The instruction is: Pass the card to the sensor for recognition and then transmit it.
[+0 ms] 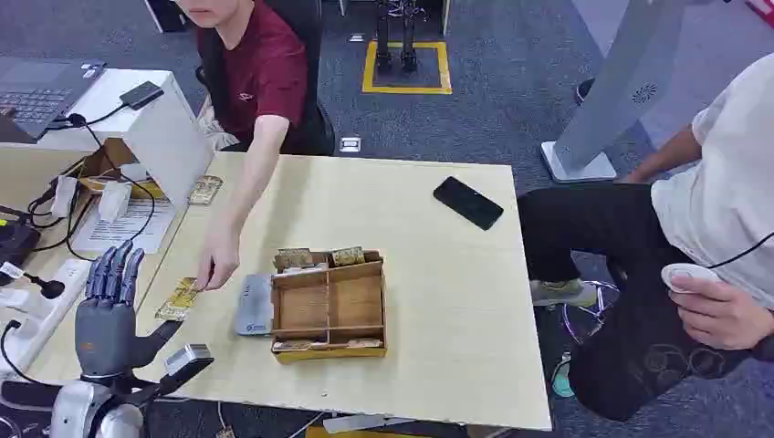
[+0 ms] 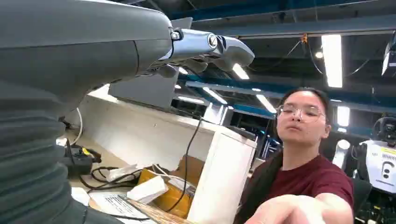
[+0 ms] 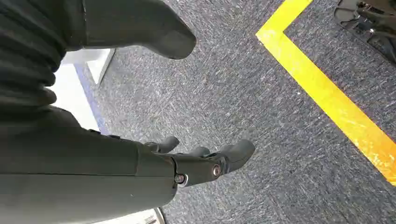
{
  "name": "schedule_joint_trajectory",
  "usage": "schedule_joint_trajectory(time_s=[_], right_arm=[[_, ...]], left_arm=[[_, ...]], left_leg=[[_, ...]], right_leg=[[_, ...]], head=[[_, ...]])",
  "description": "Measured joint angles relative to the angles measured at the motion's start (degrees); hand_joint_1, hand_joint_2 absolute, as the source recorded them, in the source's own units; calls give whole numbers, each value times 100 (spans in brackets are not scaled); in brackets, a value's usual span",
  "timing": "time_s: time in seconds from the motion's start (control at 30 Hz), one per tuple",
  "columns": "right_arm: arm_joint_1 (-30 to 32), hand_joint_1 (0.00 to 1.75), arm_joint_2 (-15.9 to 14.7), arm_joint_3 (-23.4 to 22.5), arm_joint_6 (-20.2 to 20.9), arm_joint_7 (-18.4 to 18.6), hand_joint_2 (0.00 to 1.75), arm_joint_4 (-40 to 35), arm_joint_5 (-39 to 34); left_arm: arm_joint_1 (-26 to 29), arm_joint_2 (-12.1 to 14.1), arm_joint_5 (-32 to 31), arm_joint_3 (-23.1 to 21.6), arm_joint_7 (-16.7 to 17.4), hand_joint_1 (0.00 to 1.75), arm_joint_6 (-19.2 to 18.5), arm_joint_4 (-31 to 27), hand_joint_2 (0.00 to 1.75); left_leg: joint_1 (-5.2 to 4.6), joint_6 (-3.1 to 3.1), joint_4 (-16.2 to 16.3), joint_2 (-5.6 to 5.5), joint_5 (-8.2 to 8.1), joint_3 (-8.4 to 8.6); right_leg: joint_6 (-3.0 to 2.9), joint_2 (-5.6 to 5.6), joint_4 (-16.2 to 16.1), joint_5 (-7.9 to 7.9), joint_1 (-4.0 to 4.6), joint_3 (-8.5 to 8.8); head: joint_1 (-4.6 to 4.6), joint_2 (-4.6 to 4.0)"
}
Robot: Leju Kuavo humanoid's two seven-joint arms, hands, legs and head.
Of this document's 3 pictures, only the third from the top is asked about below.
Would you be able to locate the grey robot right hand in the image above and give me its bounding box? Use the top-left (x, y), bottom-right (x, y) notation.
top-left (0, 0), bottom-right (256, 224)

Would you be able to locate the white panel with blue edge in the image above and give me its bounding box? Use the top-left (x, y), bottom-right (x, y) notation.
top-left (46, 62), bottom-right (111, 136)

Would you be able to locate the ribbed grey right arm sleeve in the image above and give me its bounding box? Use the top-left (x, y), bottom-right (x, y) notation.
top-left (0, 0), bottom-right (85, 122)

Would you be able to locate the yellow floor tape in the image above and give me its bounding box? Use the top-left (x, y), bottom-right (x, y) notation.
top-left (255, 0), bottom-right (396, 187)

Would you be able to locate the black robot foot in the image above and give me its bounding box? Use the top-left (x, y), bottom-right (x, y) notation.
top-left (333, 0), bottom-right (396, 64)

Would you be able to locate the white angled bracket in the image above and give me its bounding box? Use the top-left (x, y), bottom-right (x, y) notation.
top-left (62, 48), bottom-right (116, 86)

